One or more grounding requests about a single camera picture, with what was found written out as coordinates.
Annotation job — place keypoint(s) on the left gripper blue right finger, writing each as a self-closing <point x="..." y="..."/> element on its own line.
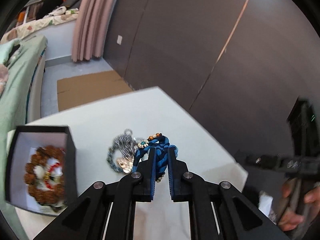
<point x="185" y="186"/>

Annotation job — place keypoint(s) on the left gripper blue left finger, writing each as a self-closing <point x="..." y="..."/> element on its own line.
<point x="136" y="187"/>

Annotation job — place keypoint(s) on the black jewelry box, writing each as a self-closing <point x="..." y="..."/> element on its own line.
<point x="40" y="174"/>

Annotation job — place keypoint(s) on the person's right hand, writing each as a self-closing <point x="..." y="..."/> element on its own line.
<point x="291" y="220"/>

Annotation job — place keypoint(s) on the cardboard sheet on floor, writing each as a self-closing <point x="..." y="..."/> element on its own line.
<point x="83" y="89"/>

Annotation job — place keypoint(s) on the green bed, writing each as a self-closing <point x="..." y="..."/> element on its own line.
<point x="14" y="109"/>

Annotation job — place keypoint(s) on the pink duck pattern blanket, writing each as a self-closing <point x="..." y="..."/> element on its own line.
<point x="3" y="77"/>

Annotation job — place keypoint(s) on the patterned window seat cushion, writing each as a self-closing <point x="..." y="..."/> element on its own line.
<point x="59" y="16"/>

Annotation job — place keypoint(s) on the light green quilt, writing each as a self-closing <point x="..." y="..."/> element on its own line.
<point x="6" y="48"/>

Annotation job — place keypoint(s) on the pink curtain right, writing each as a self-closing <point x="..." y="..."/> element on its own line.
<point x="91" y="29"/>

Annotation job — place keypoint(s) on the black bag on seat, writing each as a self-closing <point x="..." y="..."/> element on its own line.
<point x="47" y="7"/>

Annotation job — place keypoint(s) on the dark wood wall panel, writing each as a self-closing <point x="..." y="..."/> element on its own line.
<point x="236" y="66"/>

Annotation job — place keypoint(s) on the white wall socket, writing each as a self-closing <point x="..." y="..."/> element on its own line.
<point x="119" y="40"/>

